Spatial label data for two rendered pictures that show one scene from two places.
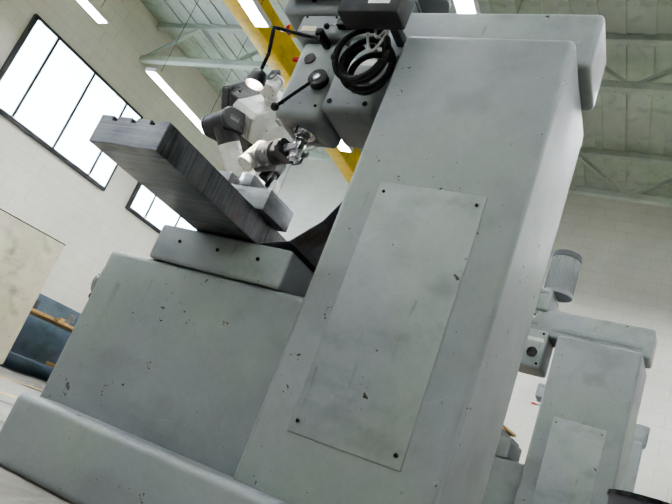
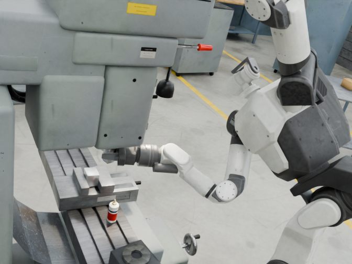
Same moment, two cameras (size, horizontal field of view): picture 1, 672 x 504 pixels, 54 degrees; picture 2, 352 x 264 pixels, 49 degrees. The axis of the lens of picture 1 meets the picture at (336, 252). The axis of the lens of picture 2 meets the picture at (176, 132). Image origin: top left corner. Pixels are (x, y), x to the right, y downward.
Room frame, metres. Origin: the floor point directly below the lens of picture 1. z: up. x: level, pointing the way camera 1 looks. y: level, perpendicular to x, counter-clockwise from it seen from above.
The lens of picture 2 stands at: (2.82, -0.76, 2.04)
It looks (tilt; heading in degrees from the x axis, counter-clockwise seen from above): 28 degrees down; 116
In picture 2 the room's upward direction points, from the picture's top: 14 degrees clockwise
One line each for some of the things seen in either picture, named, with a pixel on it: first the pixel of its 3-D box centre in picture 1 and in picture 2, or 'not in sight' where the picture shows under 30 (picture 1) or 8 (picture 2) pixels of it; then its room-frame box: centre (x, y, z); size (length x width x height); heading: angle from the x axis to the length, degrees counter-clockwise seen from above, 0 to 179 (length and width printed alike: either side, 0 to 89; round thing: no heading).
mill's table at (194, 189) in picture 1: (248, 241); (95, 218); (2.04, 0.27, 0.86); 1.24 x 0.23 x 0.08; 151
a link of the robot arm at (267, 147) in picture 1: (279, 153); (133, 154); (2.15, 0.31, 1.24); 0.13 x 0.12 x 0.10; 132
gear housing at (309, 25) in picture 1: (350, 48); (114, 38); (2.06, 0.22, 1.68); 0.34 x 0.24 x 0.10; 61
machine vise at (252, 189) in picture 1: (236, 198); (96, 185); (1.96, 0.35, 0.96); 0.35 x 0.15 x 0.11; 59
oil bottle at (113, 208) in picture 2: not in sight; (113, 209); (2.12, 0.29, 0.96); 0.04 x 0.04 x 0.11
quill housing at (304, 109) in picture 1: (321, 95); (117, 97); (2.08, 0.25, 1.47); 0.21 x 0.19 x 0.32; 151
